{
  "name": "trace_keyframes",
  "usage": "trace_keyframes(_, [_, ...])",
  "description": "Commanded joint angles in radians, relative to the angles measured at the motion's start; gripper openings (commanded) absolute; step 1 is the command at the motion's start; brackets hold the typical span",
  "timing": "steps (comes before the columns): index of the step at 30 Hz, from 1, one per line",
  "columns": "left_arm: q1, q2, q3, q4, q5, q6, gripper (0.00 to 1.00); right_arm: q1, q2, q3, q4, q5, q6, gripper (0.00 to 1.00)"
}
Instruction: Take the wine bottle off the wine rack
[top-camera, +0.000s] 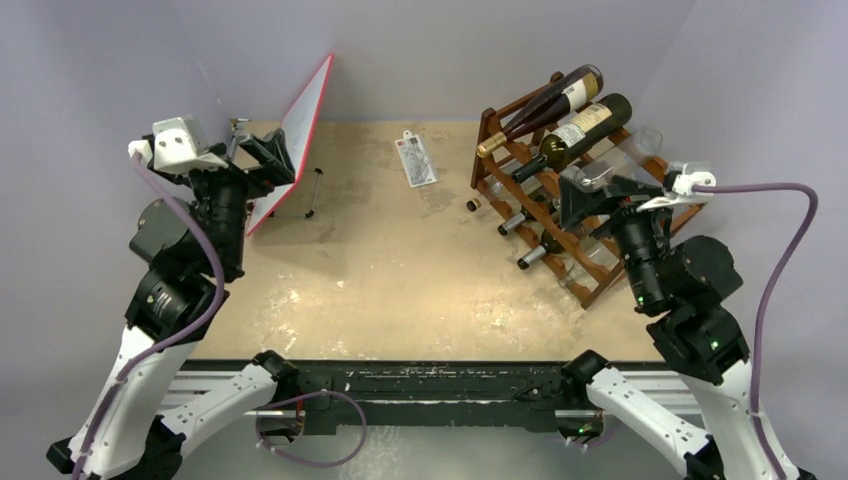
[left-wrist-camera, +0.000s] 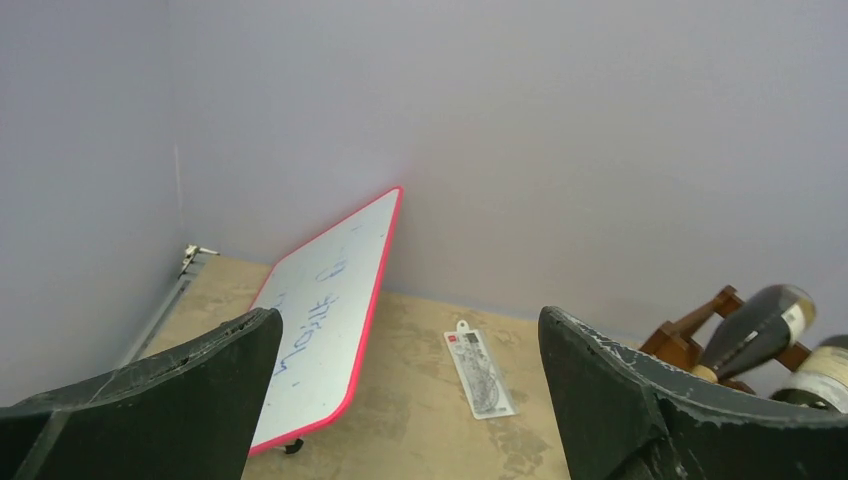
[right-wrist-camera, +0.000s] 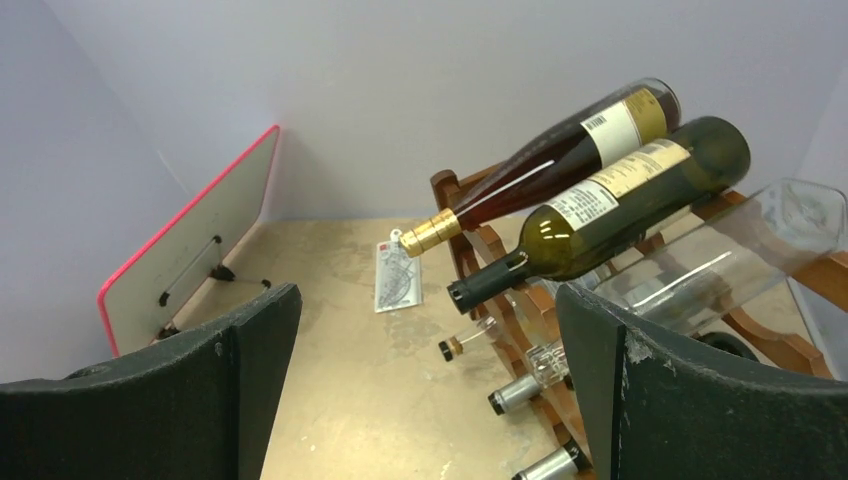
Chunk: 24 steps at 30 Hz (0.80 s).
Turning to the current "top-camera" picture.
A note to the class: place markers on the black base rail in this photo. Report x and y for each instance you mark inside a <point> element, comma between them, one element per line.
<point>523,394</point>

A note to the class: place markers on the white printed card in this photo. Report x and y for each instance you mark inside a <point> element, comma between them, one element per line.
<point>417,164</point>

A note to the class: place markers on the silver capped bottle upper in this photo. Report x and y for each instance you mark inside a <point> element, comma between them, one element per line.
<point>523,216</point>

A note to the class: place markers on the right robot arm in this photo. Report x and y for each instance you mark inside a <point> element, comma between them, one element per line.
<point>681,288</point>

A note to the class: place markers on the clear glass bottle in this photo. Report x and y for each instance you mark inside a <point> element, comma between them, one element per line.
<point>637,148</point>

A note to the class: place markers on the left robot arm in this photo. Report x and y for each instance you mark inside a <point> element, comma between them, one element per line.
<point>192,250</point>

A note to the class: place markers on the red framed whiteboard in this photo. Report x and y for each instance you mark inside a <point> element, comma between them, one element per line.
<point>298,125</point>

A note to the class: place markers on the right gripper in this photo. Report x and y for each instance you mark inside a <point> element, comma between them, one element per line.
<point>622,201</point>

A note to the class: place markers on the silver capped bottle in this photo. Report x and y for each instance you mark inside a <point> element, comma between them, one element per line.
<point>547,245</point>
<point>523,216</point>

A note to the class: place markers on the dark green wine bottle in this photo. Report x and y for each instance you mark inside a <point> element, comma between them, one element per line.
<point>577,136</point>

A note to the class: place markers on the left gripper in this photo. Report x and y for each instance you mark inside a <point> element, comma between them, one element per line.
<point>273,168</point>

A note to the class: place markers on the wooden wine rack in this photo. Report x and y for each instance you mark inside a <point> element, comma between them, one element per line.
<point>588,266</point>

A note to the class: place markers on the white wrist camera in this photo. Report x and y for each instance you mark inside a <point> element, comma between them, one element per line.
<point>177,146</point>
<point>681,186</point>

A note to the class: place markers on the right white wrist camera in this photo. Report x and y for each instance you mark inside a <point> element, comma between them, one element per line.
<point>681,186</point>

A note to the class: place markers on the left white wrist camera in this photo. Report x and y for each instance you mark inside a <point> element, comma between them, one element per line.
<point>177,146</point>

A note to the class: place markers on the small dark cork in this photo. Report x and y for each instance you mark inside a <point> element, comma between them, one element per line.
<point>473,204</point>

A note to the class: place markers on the gold capped red wine bottle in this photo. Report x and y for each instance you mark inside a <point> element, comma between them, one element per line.
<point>560,98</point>

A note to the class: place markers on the silver capped bottle lower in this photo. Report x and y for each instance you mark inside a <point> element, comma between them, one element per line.
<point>547,245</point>

